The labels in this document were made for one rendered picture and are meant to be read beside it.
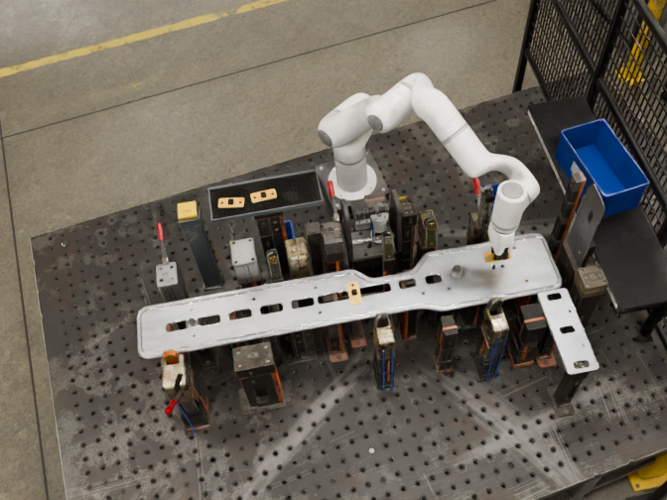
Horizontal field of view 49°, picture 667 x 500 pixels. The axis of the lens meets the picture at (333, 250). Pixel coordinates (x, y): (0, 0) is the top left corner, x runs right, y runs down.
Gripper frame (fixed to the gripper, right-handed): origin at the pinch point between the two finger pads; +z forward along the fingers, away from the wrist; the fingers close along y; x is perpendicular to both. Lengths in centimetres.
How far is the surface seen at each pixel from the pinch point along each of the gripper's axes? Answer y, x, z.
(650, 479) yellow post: 53, 62, 109
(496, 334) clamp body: 24.8, -7.0, 7.3
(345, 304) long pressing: 3, -50, 10
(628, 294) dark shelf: 19.7, 37.0, 6.7
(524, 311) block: 16.4, 5.3, 11.7
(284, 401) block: 20, -76, 39
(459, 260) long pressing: -5.2, -10.3, 9.7
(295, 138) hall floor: -162, -51, 109
